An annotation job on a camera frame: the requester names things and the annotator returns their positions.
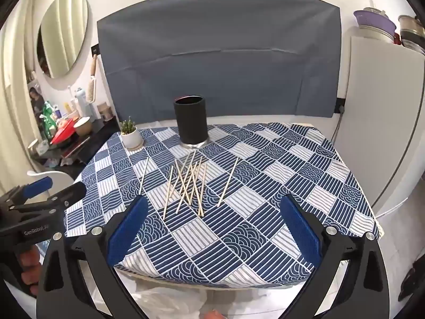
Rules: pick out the beige jar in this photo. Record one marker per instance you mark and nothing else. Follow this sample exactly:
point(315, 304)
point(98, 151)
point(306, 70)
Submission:
point(106, 112)

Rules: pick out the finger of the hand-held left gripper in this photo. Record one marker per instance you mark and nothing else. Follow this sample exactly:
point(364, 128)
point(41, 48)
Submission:
point(41, 185)
point(71, 193)

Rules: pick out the black cylindrical cup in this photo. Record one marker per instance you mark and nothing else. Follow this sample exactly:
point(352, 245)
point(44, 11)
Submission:
point(191, 119)

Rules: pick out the purple basin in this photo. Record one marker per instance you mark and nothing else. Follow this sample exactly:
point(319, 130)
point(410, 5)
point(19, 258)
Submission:
point(375, 23)

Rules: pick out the small plant in white pot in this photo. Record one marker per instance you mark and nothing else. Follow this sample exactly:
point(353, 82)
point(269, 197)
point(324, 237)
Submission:
point(132, 138)

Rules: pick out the wooden hairbrush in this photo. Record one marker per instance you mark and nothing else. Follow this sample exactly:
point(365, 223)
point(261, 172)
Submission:
point(91, 89)

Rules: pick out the white bowl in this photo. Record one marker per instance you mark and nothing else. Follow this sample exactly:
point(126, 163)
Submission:
point(83, 127)

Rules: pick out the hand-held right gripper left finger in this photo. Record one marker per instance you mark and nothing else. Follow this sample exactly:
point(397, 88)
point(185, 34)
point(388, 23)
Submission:
point(128, 229)

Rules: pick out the white plastic bag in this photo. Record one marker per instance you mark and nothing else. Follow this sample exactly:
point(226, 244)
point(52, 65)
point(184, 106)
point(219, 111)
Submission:
point(169, 300)

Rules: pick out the white refrigerator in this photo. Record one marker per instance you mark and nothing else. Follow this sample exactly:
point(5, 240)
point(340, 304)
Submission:
point(381, 106)

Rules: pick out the blue white patterned tablecloth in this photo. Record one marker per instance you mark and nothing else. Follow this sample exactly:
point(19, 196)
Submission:
point(265, 186)

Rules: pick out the grey cloth backdrop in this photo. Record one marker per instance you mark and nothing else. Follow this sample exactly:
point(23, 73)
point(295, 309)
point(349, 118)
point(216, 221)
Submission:
point(215, 56)

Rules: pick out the cream curtain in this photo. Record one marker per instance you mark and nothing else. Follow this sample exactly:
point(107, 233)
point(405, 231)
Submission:
point(13, 106)

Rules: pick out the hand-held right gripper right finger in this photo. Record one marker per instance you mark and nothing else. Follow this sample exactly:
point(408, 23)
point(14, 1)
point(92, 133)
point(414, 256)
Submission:
point(300, 229)

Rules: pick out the dark shoe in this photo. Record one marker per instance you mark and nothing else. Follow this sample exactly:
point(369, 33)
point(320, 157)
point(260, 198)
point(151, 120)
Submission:
point(413, 279)

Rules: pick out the white chair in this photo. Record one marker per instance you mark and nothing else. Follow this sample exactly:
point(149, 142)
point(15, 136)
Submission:
point(59, 177)

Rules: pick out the oval wall mirror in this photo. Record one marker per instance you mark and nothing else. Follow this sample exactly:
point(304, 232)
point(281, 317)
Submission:
point(63, 33)

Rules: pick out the black wall socket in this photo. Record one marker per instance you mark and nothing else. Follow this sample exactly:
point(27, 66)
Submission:
point(340, 105)

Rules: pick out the small photo print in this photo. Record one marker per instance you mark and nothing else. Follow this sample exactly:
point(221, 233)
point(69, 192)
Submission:
point(35, 98)

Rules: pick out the white spray bottle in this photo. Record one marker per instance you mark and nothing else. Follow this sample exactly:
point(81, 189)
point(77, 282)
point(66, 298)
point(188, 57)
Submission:
point(80, 103)

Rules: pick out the red lid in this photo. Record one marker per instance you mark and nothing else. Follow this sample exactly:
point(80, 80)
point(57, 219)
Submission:
point(63, 133)

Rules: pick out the person's left hand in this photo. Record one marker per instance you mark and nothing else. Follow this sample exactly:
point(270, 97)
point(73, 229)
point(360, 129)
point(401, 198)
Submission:
point(31, 265)

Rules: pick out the yellow bottle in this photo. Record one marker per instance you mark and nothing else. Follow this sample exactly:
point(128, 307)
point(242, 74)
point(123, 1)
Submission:
point(67, 108)

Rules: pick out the pile of wooden chopsticks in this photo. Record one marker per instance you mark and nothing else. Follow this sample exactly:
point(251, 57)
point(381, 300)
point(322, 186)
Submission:
point(187, 186)

